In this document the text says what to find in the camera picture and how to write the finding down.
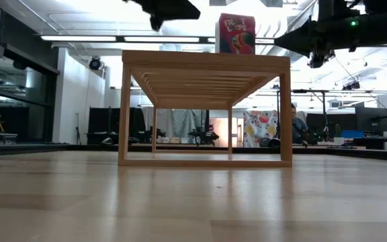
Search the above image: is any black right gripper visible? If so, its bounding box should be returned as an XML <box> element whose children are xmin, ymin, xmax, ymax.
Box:
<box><xmin>273</xmin><ymin>0</ymin><xmax>362</xmax><ymax>69</ymax></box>

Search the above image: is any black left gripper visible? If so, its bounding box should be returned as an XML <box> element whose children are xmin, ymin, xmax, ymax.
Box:
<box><xmin>122</xmin><ymin>0</ymin><xmax>202</xmax><ymax>32</ymax></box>

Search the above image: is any red cereal box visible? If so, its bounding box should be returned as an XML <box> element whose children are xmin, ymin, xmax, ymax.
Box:
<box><xmin>215</xmin><ymin>12</ymin><xmax>257</xmax><ymax>55</ymax></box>

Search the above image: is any wooden slatted shelf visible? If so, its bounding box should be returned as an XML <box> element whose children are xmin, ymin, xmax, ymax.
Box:
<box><xmin>118</xmin><ymin>49</ymin><xmax>294</xmax><ymax>168</ymax></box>

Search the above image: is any long ceiling light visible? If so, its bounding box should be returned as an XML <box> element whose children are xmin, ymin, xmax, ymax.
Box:
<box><xmin>40</xmin><ymin>34</ymin><xmax>118</xmax><ymax>43</ymax></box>
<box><xmin>123</xmin><ymin>36</ymin><xmax>201</xmax><ymax>44</ymax></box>

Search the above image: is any person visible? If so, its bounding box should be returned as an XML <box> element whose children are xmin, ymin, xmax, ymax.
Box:
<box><xmin>290</xmin><ymin>103</ymin><xmax>309</xmax><ymax>145</ymax></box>

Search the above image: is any floral patterned cloth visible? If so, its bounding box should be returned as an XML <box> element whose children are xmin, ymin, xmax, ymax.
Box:
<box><xmin>243</xmin><ymin>110</ymin><xmax>279</xmax><ymax>148</ymax></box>

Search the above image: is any black computer monitor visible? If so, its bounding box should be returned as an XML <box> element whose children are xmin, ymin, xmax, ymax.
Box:
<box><xmin>354</xmin><ymin>106</ymin><xmax>387</xmax><ymax>134</ymax></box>

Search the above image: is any blue bin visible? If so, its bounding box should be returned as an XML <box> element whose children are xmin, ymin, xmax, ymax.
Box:
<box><xmin>340</xmin><ymin>130</ymin><xmax>365</xmax><ymax>139</ymax></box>

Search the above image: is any black background robot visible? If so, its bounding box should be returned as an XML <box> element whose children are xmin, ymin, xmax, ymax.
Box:
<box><xmin>187</xmin><ymin>110</ymin><xmax>220</xmax><ymax>147</ymax></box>

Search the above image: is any black partition panel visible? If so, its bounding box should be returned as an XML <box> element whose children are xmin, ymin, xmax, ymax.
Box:
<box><xmin>86</xmin><ymin>106</ymin><xmax>146</xmax><ymax>145</ymax></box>

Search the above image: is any round black wall device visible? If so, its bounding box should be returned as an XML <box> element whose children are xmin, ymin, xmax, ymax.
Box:
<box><xmin>88</xmin><ymin>56</ymin><xmax>102</xmax><ymax>71</ymax></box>

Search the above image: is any black aluminium table frame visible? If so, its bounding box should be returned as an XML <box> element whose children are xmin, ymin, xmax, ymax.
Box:
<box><xmin>0</xmin><ymin>143</ymin><xmax>387</xmax><ymax>163</ymax></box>

